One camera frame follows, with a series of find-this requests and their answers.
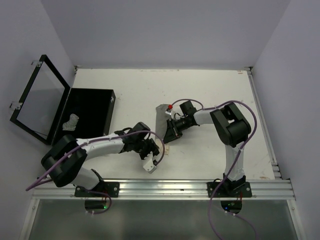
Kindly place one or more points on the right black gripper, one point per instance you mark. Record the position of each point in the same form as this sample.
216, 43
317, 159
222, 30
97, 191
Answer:
172, 132

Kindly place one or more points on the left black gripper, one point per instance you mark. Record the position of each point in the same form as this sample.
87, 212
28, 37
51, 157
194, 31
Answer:
153, 148

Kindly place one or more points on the grey and cream sock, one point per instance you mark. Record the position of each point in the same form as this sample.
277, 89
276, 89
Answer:
161, 123

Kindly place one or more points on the grey striped underwear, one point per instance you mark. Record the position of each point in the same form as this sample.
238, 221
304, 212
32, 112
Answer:
71, 124

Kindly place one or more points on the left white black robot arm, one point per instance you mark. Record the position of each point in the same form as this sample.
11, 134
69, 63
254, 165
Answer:
64, 162

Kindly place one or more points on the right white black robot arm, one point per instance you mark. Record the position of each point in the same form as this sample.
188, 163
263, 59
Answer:
233, 130

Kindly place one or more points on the black open storage case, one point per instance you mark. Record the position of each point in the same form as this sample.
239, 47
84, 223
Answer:
48, 101

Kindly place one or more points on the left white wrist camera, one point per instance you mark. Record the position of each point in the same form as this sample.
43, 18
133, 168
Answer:
148, 164

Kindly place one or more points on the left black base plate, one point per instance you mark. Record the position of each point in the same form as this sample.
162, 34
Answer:
110, 188

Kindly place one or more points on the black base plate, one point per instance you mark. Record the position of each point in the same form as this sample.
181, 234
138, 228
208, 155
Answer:
225, 191
110, 188

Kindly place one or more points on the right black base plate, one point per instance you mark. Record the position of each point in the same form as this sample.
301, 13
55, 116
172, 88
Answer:
225, 191

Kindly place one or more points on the aluminium right side rail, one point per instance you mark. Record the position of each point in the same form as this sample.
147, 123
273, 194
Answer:
273, 161

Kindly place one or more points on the aluminium rail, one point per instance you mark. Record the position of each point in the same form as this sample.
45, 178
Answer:
155, 189
273, 161

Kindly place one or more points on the aluminium front rail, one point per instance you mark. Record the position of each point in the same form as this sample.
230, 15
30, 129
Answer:
155, 189

